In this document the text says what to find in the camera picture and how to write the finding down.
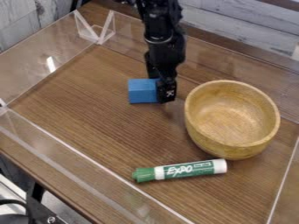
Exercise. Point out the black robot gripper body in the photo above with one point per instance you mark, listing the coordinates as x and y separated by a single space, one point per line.
166 54

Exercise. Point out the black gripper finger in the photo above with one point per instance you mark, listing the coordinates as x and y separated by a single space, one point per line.
151 70
166 90

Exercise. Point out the blue foam block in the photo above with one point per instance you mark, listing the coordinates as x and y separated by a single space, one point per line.
142 91

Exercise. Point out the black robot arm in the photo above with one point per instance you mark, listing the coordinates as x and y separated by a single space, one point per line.
165 37

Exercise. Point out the brown wooden bowl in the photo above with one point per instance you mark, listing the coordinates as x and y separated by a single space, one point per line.
232 119

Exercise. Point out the green Expo marker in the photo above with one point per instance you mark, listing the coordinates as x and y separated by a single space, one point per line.
175 171

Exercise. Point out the clear acrylic tray wall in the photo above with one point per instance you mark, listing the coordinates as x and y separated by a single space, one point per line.
78 137

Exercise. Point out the black metal bracket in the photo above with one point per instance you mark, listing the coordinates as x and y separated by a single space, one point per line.
42 214

